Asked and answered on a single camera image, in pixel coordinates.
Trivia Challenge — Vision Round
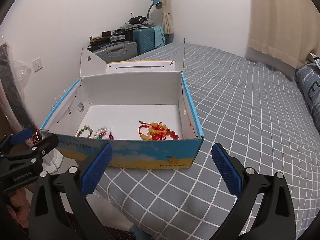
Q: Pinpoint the blue desk lamp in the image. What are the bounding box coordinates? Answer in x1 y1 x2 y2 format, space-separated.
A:
147 0 162 19

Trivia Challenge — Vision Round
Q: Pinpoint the white wall socket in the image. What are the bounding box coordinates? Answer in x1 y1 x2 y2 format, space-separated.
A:
32 57 43 73

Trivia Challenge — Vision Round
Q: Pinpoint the grey hard case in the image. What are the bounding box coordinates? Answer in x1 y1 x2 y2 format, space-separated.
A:
93 41 138 63

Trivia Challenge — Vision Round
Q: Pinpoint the tied beige curtain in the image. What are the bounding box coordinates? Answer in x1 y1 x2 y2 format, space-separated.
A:
161 0 174 34

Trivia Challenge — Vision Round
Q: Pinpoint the left hand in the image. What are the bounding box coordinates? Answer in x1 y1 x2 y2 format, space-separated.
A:
7 187 30 228

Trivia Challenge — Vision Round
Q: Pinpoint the teal suitcase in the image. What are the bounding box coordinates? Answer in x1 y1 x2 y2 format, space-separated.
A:
132 25 165 55

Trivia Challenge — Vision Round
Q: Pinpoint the brown bead bracelet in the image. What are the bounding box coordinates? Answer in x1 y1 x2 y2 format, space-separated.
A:
75 125 94 138

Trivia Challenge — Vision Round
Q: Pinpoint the grey checked bed sheet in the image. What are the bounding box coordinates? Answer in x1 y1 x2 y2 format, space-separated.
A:
98 43 319 239

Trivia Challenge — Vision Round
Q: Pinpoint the blue yellow cardboard box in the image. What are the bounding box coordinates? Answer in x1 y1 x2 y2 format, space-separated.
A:
40 43 204 170

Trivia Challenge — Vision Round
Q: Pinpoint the patterned pillow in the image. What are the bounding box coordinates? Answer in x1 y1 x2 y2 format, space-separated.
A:
310 53 320 68

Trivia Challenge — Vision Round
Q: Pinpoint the red bead bracelet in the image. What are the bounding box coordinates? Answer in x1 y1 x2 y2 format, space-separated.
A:
162 127 180 141

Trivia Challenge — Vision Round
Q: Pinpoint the multicolour bead bracelet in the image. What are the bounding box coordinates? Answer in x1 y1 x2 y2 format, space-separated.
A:
93 128 115 140

